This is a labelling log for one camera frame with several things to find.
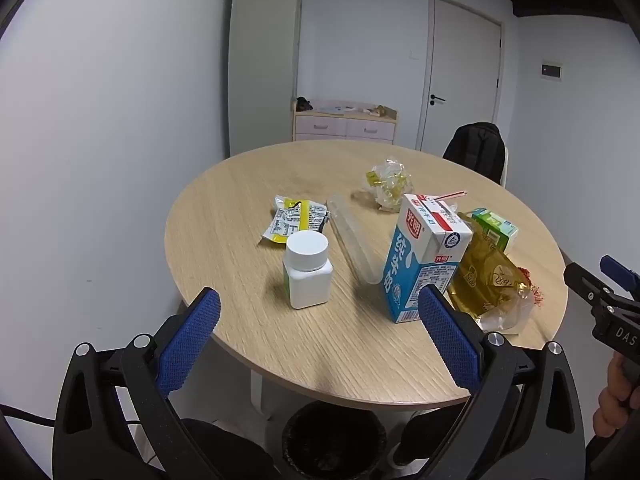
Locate wall intercom panel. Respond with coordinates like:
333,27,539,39
540,62,562,80

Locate clear plastic tube case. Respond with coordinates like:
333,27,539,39
326,194,384,285

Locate black trash bin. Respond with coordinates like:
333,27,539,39
281,401,387,479

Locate blue white milk carton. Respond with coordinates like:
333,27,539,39
382,194,473,324

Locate person's right hand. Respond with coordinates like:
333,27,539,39
592,352,639,438

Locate green white medicine box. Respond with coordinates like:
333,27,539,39
471,207,520,254

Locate white chair wooden legs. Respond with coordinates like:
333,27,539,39
500,146,510,188

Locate round wooden table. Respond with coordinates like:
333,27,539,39
165,140,567,410

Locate pink drawer cabinet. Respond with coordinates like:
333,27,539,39
292,99,398,145

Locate white pill bottle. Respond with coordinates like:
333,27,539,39
283,230,333,310

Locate black cable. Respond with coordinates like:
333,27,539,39
0,403,141,430

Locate clear yellow plastic wrapper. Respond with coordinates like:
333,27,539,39
364,158,413,212

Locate gold foil snack bag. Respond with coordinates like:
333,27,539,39
447,214,535,335

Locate yellow white snack wrapper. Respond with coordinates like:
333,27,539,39
262,195,330,244

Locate white door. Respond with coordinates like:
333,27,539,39
420,0,502,156

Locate black object on cabinet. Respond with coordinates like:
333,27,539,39
295,96,314,112

